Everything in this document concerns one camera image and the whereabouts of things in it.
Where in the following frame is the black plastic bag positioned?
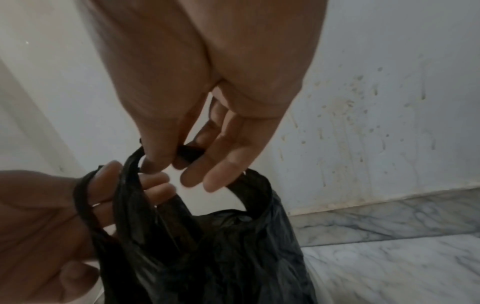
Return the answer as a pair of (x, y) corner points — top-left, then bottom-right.
(72, 138), (320, 304)

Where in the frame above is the person's right hand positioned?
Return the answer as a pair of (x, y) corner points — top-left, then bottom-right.
(79, 0), (330, 193)

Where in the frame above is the person's left hand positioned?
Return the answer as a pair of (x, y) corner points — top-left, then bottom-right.
(0, 160), (178, 304)

